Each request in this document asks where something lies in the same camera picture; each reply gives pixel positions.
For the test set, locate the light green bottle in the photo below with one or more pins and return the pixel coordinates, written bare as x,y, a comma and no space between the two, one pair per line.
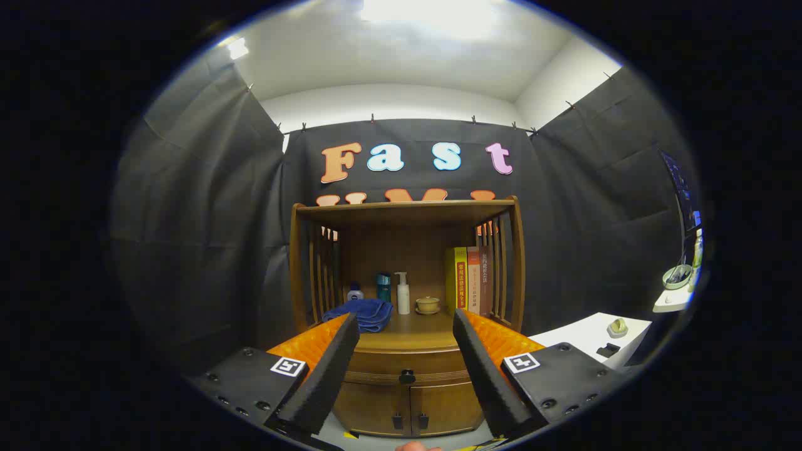
697,257

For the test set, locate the pale green bowl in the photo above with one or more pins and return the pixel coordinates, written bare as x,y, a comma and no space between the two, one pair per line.
677,279

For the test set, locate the wooden countertop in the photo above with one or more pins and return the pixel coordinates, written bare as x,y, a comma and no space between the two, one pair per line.
416,332

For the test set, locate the small pale green object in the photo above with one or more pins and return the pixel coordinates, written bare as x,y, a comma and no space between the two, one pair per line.
618,327

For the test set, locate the white side table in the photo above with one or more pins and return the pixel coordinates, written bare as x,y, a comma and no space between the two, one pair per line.
583,332

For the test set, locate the brown book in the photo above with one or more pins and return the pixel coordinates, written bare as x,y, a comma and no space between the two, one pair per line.
485,282

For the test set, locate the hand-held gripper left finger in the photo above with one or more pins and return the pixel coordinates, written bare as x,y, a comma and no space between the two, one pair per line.
329,376

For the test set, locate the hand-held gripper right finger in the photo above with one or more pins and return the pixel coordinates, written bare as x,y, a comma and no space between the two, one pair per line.
489,382

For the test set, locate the white pump bottle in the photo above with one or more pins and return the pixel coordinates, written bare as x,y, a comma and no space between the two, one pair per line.
403,297

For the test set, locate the ceiling light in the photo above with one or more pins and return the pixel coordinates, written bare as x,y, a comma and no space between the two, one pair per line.
238,49
426,12

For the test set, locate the beige orange book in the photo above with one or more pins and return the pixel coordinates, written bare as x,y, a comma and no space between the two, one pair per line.
473,282

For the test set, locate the small black box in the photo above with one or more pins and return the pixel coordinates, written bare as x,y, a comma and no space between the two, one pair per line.
608,351

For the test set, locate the beige lidded tea bowl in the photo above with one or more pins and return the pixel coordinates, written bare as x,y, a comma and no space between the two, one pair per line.
428,304

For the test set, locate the small white blue-capped bottle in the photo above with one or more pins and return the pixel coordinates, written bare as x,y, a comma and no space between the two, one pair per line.
355,293

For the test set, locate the wooden cabinet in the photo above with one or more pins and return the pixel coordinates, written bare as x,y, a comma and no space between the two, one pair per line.
401,247

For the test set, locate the thick yellow book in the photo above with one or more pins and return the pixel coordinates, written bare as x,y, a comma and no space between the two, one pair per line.
456,282

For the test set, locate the blue folded towel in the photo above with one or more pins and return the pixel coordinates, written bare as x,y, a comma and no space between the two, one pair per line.
369,313

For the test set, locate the teal blue bottle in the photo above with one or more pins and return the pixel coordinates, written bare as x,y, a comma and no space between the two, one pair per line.
383,288

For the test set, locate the wooden cabinet door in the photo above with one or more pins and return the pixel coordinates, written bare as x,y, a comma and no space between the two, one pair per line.
448,407
369,407

